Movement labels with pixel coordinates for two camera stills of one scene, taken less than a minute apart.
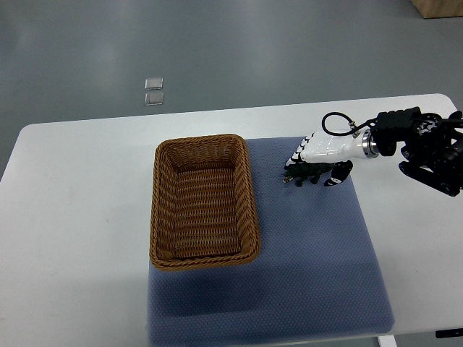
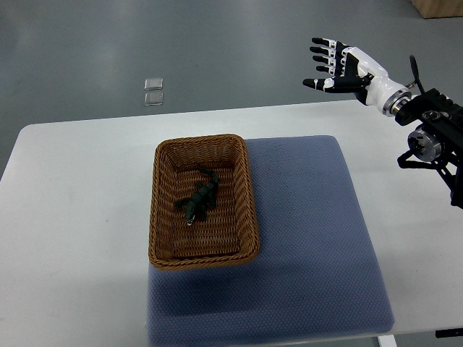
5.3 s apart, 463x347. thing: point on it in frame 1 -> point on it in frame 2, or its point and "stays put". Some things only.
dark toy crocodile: (309, 170) -> (200, 204)
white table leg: (387, 341) stays put
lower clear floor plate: (153, 98) stays put
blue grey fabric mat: (317, 270) stays put
